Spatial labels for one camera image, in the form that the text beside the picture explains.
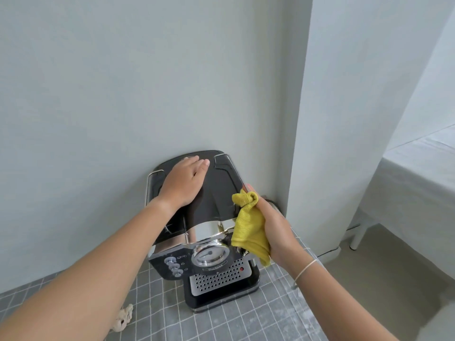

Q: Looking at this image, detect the person's right hand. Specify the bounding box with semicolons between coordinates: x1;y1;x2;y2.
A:
245;183;316;272

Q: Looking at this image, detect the person's left hand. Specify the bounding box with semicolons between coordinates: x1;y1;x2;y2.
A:
158;156;210;210

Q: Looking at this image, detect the black and chrome espresso machine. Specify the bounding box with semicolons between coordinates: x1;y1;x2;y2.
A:
144;150;262;314

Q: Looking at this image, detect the yellow cleaning cloth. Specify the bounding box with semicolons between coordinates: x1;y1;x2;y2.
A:
231;190;272;268

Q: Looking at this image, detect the person's right forearm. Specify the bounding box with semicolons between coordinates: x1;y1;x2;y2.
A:
284;257;400;341

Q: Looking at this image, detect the person's left forearm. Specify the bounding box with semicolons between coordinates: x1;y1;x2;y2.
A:
0;196;182;341

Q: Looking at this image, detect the grey checkered tablecloth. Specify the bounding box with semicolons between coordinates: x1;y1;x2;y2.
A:
0;226;359;341

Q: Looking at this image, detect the bed with white sheet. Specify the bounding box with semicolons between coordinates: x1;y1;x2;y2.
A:
349;125;455;306

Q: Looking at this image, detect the white knotted tassel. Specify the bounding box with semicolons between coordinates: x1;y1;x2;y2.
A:
111;303;134;332

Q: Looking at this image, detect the white string bracelet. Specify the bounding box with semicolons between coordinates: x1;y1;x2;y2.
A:
293;258;319;283

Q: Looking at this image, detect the black cable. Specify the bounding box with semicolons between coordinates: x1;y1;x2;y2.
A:
314;225;361;258

